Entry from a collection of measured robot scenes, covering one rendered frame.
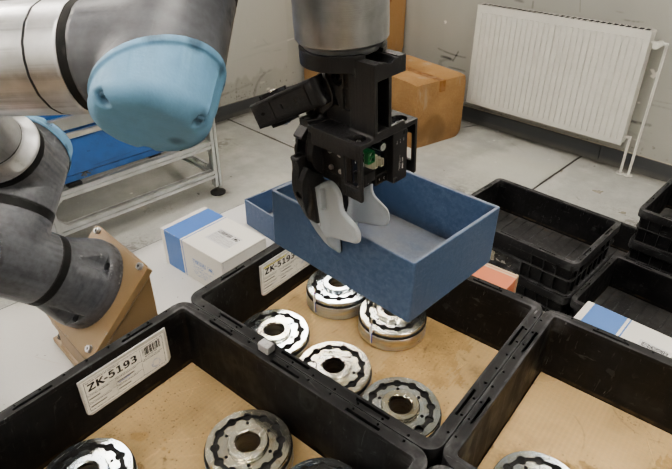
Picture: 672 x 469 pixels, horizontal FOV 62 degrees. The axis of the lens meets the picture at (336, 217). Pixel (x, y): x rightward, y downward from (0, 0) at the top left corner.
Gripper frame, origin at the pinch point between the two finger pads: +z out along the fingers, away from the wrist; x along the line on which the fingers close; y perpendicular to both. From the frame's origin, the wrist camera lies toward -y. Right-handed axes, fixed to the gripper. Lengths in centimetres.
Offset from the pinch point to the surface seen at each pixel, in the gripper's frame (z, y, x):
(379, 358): 29.6, -3.8, 10.5
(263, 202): 40, -65, 35
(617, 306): 81, 1, 106
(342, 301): 26.6, -14.0, 13.2
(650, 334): 36, 21, 49
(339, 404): 18.5, 4.2, -4.8
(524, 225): 71, -32, 110
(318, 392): 18.4, 1.3, -5.3
